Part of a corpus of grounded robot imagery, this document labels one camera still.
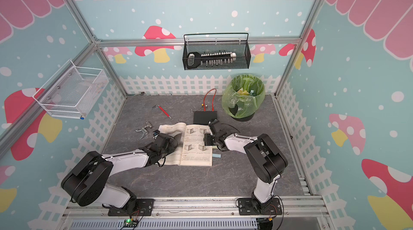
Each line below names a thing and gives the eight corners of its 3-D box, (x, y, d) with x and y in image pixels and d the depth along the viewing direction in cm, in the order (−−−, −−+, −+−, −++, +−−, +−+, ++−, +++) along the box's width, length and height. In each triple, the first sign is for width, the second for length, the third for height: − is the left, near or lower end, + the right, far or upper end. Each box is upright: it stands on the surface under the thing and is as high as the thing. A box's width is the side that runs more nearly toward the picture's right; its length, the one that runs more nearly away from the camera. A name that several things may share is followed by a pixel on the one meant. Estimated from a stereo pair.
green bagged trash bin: (223, 126, 105) (226, 101, 86) (222, 101, 120) (224, 74, 100) (258, 126, 105) (268, 101, 86) (252, 101, 120) (260, 74, 100)
